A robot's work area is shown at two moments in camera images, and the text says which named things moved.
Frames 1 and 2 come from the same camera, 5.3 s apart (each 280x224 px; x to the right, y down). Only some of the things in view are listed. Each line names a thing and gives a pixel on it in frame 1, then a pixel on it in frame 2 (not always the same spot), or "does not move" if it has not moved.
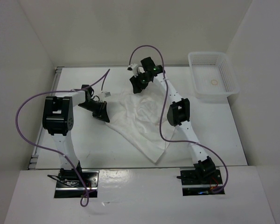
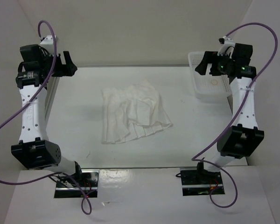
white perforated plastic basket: [213, 77] does not move
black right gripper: [134, 80] → [210, 57]
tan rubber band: [214, 82] does not move
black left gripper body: [92, 106] → [59, 69]
